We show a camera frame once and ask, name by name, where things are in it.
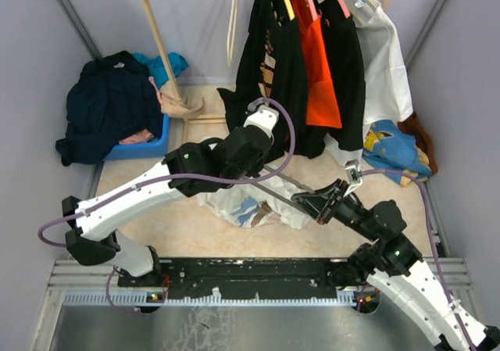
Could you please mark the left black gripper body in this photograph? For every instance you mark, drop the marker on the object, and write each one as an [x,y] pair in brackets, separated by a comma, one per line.
[256,171]

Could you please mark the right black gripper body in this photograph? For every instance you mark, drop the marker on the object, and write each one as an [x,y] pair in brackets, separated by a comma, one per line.
[346,210]

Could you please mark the white t shirt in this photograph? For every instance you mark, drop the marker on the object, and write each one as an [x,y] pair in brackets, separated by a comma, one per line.
[246,211]

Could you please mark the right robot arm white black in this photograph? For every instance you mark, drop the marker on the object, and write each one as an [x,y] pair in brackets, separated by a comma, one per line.
[390,263]

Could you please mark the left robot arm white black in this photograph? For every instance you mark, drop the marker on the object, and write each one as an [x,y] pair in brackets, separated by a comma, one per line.
[192,169]

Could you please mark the orange hanging shirt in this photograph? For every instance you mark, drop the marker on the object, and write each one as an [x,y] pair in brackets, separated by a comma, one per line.
[322,104]

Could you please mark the black printed hanging shirt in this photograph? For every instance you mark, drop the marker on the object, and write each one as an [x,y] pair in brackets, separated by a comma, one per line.
[272,65]

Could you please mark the white hanging shirt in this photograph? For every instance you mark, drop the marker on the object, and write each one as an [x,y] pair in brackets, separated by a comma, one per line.
[388,96]

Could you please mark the beige hanger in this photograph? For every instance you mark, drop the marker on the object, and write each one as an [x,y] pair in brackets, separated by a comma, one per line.
[231,31]

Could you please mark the blue yellow printed garment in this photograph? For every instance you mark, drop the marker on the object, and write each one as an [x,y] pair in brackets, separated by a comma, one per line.
[386,147]

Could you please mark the beige garment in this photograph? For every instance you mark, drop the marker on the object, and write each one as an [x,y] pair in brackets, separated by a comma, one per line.
[175,106]

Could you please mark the blue plastic basket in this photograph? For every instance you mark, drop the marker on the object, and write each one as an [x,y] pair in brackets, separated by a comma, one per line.
[157,147]

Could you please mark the brown garment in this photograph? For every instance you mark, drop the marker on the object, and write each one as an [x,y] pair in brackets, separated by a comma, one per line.
[413,127]

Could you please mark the pink garment in basket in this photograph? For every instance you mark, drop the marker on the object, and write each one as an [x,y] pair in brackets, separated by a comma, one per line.
[143,136]

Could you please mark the teal garment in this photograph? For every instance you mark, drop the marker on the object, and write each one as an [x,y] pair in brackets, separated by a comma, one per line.
[157,69]

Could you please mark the navy blue garment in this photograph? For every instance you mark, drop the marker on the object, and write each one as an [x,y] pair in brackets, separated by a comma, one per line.
[112,100]

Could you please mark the wooden clothes rack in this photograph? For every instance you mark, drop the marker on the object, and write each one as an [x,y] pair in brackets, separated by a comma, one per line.
[202,119]

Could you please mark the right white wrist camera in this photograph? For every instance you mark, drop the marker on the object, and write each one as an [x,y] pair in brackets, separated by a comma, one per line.
[354,175]

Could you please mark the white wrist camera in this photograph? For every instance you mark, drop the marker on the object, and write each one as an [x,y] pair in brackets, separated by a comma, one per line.
[263,117]
[354,175]

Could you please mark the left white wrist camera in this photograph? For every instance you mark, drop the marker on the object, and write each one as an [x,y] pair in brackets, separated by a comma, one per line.
[263,117]

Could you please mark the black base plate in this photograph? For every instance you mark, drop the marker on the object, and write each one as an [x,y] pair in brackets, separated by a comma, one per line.
[280,278]

